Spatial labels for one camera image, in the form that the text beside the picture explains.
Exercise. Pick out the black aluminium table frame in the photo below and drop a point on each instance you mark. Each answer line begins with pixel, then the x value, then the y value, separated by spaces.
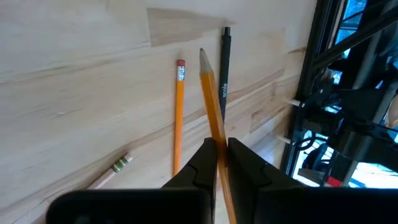
pixel 312 56

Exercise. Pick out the natural wood pencil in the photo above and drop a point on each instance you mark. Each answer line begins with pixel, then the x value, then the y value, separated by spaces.
pixel 119 164

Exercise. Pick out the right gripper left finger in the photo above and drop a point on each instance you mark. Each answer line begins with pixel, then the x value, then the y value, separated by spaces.
pixel 199 177

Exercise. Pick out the orange pencil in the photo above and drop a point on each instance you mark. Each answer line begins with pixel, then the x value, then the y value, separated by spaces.
pixel 179 118
pixel 211 93

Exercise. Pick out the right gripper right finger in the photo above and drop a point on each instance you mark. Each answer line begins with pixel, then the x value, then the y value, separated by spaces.
pixel 248 180

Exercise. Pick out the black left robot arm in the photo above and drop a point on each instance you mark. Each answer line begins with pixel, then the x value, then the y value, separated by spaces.
pixel 357 102

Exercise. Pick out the black pen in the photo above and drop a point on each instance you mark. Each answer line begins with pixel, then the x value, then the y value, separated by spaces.
pixel 224 62

